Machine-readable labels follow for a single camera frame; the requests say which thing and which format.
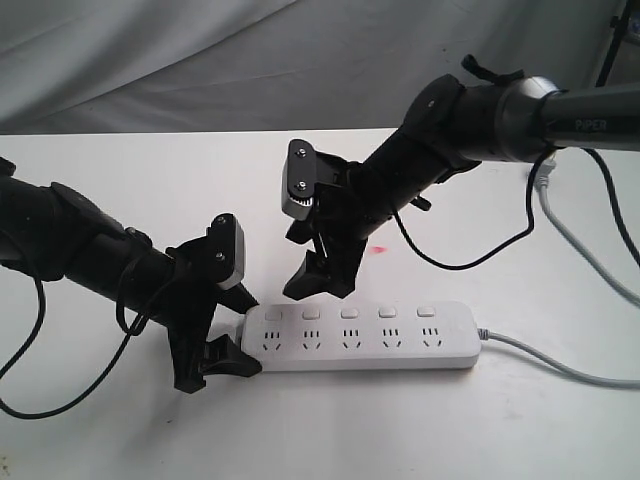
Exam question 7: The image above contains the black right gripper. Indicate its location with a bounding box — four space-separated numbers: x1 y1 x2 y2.
283 152 380 300

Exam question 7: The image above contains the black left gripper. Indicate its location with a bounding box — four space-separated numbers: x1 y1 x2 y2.
162 229 262 394

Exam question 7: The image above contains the white five-outlet power strip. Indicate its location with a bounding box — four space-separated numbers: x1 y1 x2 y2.
240 301 481 372

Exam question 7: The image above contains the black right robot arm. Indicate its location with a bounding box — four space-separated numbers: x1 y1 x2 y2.
281 56 639 300

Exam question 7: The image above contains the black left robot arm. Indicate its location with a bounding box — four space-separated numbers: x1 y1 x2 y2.
1 159 262 393

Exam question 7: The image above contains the grey backdrop cloth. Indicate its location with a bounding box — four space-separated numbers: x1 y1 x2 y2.
1 1 622 134

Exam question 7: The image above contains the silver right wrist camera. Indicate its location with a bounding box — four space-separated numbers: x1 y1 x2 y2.
281 139 317 221

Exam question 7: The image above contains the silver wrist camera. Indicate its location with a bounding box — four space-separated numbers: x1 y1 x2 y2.
281 139 317 221
205 213 246 291

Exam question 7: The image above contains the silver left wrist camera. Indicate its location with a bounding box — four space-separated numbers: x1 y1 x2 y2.
205 213 246 291

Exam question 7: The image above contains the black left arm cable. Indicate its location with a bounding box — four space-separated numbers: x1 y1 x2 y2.
0 259 196 418

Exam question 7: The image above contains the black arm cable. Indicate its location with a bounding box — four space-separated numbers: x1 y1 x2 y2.
0 259 196 418
389 147 640 271

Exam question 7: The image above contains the grey power cord with plug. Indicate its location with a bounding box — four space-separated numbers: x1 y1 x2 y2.
477 149 640 390

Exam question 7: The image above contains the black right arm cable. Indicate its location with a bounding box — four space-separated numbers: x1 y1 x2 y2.
389 147 640 271

